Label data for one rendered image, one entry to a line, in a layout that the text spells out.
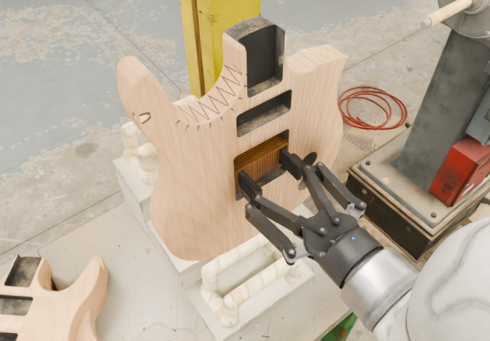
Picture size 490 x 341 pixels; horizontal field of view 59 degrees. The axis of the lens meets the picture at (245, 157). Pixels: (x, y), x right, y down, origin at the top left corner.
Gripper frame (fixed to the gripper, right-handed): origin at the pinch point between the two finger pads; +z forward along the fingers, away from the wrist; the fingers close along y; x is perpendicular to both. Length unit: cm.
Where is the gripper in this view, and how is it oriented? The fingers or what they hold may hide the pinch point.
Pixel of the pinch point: (263, 167)
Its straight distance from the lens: 64.3
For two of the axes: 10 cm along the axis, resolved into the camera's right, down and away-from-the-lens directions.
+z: -5.8, -6.0, 5.5
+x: -0.1, -6.7, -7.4
